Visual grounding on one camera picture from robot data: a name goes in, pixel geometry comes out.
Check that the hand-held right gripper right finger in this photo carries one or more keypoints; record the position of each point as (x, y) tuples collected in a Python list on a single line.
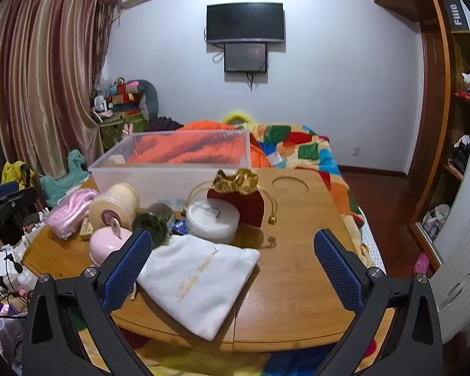
[(338, 272)]

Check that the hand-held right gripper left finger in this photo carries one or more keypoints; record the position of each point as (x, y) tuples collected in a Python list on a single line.
[(125, 270)]

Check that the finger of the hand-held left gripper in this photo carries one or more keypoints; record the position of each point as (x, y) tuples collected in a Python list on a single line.
[(11, 201)]

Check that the pink mini fan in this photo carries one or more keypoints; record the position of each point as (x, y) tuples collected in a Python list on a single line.
[(105, 243)]

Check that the dark green jar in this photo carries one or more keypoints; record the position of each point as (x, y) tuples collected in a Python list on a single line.
[(156, 219)]

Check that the beige round lidded tub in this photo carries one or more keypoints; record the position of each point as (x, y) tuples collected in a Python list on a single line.
[(113, 203)]

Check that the clear plastic storage box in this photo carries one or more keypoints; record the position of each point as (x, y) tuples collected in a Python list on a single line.
[(168, 180)]

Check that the wooden desktop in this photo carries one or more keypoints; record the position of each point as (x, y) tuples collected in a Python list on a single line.
[(297, 282)]

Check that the yellow cloth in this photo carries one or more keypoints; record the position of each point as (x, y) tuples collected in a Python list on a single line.
[(15, 174)]

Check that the white power strip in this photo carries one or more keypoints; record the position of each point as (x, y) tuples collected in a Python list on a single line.
[(9, 260)]

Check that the teal dinosaur plush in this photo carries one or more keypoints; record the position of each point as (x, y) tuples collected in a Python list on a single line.
[(62, 182)]

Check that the small blue packet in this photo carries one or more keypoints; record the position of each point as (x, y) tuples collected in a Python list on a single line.
[(178, 227)]

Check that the white velvet pouch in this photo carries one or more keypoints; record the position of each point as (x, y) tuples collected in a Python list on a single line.
[(196, 282)]

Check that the pink shoe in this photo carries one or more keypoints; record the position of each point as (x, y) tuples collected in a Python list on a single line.
[(422, 263)]

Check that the white round jar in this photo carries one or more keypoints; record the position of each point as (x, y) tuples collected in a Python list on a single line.
[(211, 223)]

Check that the brown striped curtain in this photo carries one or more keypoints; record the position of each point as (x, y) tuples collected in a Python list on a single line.
[(43, 86)]

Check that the green patterned box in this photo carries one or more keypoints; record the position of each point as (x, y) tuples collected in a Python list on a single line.
[(115, 133)]

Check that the colourful patchwork blanket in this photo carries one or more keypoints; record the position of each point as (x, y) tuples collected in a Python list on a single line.
[(297, 145)]

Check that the pile of plush toys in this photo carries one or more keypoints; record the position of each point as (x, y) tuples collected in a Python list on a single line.
[(119, 98)]

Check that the orange padded jacket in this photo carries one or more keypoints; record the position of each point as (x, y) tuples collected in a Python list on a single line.
[(203, 141)]

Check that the dark purple cloth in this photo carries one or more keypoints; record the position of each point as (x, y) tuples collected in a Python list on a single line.
[(164, 124)]

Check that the brown wooden door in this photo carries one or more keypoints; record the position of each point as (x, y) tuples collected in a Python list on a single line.
[(429, 125)]

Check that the wooden bookshelf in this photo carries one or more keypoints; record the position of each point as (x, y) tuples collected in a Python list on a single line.
[(460, 125)]

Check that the small wall monitor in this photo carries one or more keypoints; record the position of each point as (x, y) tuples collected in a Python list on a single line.
[(245, 58)]

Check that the black wall television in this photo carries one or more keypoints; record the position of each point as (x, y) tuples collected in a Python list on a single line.
[(245, 21)]

